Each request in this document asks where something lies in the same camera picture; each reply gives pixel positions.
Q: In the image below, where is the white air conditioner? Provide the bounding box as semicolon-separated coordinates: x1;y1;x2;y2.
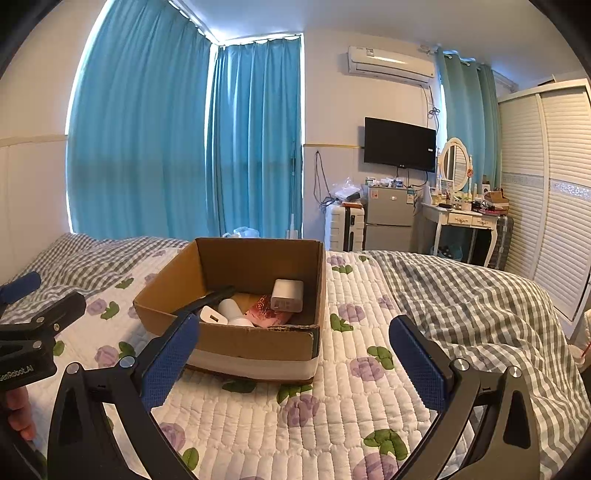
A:
347;45;435;85

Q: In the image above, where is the cardboard box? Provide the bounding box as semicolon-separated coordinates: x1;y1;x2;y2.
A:
133;237;328;383

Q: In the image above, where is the white oval mirror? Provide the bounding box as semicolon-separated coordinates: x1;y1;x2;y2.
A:
438;137;472;192

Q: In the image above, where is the row of cosmetics bottles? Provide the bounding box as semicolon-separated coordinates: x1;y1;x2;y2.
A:
429;178;485;213

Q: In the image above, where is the hanging black cable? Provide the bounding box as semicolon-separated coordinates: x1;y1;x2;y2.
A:
314;150;333;206

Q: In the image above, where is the white dressing table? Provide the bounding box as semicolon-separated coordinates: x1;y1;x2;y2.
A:
420;203;502;266

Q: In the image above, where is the white floral quilt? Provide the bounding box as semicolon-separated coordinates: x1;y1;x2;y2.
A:
0;249;476;480

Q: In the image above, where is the white plug adapter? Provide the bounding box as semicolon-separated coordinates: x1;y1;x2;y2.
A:
270;279;304;312

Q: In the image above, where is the person's left hand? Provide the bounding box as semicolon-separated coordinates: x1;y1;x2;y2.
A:
4;385;38;441

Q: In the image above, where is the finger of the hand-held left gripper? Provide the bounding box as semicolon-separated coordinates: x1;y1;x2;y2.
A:
0;271;41;305
0;292;87;352

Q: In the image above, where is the grey small fridge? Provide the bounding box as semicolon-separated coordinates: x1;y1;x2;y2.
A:
365;185;414;252

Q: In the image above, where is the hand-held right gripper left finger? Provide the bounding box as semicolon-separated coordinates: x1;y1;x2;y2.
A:
46;310;200;480

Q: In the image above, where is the wide blue curtain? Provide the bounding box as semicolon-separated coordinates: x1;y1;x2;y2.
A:
67;0;220;238

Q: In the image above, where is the teal curtain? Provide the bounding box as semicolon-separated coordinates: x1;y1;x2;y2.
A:
436;51;502;190

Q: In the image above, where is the narrow blue curtain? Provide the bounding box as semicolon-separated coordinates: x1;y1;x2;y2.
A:
210;37;305;238

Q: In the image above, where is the white rounded small device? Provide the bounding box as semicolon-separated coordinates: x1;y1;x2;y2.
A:
199;305;227;326

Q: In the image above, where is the white louvred wardrobe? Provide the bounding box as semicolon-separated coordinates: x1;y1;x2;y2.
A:
496;78;591;321

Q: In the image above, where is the dark suitcase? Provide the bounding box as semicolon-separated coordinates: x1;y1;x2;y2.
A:
487;215;514;271

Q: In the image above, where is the white cylindrical device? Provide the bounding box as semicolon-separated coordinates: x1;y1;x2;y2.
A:
217;298;254;326

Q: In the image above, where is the crumpled plastic bag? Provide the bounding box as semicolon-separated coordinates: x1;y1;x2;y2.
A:
331;178;365;204

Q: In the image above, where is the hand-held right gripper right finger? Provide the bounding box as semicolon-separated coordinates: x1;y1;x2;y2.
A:
389;315;541;480

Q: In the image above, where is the white suitcase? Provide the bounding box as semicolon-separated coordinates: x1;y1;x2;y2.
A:
324;203;366;252

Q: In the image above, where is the air conditioner cable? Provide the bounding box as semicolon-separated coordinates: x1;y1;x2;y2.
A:
425;85;441;121

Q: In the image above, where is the pink patterned wallet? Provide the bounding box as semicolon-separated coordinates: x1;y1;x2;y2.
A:
245;293;294;328

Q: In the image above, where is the black wall television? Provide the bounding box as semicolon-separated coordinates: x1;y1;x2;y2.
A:
364;117;437;173

